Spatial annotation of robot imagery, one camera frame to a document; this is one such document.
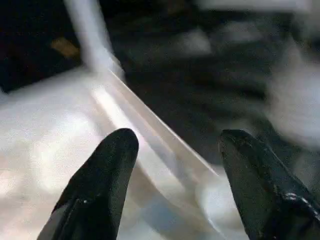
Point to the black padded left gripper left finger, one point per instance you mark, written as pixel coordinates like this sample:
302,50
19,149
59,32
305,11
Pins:
95,190

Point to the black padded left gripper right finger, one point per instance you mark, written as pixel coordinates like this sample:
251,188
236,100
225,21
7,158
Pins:
265,190

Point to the white plastic table top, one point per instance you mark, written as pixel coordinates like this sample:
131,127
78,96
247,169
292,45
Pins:
50,120

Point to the black glossy mat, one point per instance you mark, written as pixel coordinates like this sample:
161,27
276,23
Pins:
200,82

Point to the small beige label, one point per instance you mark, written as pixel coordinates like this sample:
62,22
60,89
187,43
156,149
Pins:
64,47

